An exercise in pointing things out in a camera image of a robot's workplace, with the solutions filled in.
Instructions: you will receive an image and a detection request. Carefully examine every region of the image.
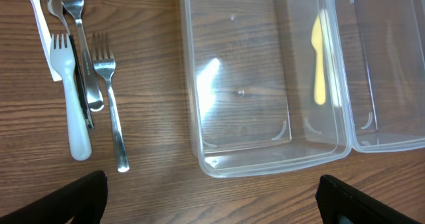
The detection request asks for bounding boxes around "yellow plastic knife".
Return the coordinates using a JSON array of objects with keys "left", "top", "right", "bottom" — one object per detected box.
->
[{"left": 311, "top": 15, "right": 326, "bottom": 105}]

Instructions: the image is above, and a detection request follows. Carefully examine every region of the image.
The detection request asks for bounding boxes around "white plastic fork long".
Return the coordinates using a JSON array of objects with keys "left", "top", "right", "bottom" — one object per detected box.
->
[{"left": 29, "top": 0, "right": 62, "bottom": 82}]

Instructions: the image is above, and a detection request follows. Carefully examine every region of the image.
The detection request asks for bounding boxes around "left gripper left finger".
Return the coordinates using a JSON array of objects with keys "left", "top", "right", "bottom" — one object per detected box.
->
[{"left": 1, "top": 170, "right": 108, "bottom": 224}]

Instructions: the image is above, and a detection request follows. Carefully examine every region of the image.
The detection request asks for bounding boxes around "clear plastic container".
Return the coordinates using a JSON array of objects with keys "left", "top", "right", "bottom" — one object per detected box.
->
[
  {"left": 333, "top": 0, "right": 424, "bottom": 153},
  {"left": 180, "top": 0, "right": 352, "bottom": 178}
]

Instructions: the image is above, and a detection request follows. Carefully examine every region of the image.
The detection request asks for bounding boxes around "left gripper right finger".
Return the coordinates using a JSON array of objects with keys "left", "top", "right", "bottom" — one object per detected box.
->
[{"left": 315, "top": 175, "right": 420, "bottom": 224}]

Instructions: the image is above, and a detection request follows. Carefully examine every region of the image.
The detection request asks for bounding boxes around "small silver metal fork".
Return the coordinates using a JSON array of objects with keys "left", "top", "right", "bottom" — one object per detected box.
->
[{"left": 91, "top": 33, "right": 129, "bottom": 173}]

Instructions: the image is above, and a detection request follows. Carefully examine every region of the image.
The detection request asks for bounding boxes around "black handled metal fork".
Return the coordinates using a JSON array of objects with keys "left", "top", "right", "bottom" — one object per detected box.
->
[{"left": 46, "top": 0, "right": 94, "bottom": 130}]

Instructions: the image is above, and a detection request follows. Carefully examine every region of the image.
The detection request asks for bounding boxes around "right clear plastic container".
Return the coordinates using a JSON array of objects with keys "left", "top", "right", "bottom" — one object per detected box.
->
[{"left": 333, "top": 0, "right": 424, "bottom": 153}]

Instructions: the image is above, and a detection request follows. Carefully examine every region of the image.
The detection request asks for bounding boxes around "white plastic fork short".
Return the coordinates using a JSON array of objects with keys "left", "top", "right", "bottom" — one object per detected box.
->
[{"left": 50, "top": 33, "right": 92, "bottom": 161}]

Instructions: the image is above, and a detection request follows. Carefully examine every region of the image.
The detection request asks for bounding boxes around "left clear plastic container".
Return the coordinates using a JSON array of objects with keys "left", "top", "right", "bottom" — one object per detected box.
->
[{"left": 180, "top": 0, "right": 352, "bottom": 178}]

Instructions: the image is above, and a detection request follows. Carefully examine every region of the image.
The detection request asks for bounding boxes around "silver metal fork wide handle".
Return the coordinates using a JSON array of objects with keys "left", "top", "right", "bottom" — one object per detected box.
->
[{"left": 62, "top": 0, "right": 104, "bottom": 112}]

